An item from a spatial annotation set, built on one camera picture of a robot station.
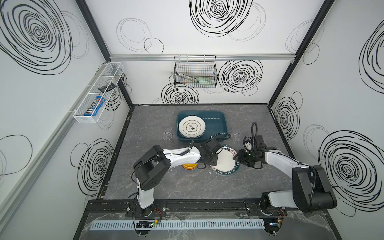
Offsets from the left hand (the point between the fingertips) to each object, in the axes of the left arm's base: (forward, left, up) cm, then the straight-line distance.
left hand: (215, 161), depth 87 cm
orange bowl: (-6, +15, +2) cm, 17 cm away
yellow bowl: (-5, +15, +3) cm, 16 cm away
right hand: (+2, -11, -1) cm, 12 cm away
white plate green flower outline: (+26, +15, -2) cm, 30 cm away
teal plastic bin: (+31, -2, -2) cm, 31 cm away
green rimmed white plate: (-2, -6, -2) cm, 7 cm away
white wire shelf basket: (+43, +66, +30) cm, 84 cm away
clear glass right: (+24, -16, -2) cm, 28 cm away
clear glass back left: (+19, +32, -3) cm, 38 cm away
